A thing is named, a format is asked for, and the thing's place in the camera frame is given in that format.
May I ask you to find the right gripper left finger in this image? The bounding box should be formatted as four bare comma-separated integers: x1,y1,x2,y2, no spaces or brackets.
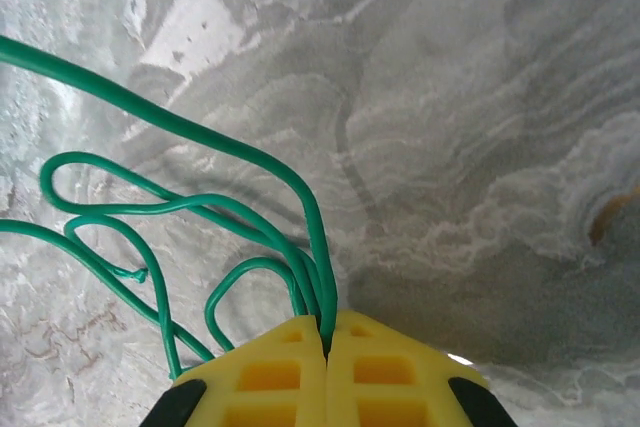
138,315,329,427

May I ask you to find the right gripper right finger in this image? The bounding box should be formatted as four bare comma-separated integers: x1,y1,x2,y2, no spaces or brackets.
323,309,521,427

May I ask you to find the thin green cable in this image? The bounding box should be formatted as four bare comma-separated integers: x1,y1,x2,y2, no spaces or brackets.
0,34,339,382

